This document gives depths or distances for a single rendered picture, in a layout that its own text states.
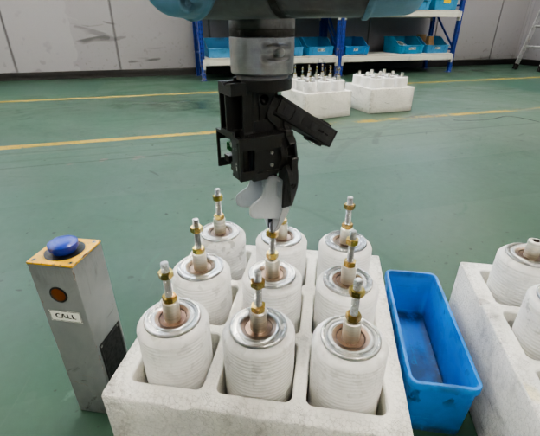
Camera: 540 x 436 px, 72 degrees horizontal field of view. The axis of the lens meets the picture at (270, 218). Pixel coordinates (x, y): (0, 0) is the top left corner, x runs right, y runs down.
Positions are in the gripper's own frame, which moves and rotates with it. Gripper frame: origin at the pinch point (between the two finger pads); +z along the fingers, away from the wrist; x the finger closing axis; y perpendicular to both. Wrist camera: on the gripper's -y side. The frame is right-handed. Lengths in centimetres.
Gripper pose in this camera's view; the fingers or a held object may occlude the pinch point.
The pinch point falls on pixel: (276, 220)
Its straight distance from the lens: 54.5
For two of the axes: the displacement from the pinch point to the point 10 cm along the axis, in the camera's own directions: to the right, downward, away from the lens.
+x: 5.0, 4.0, -7.7
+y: -8.7, 2.3, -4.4
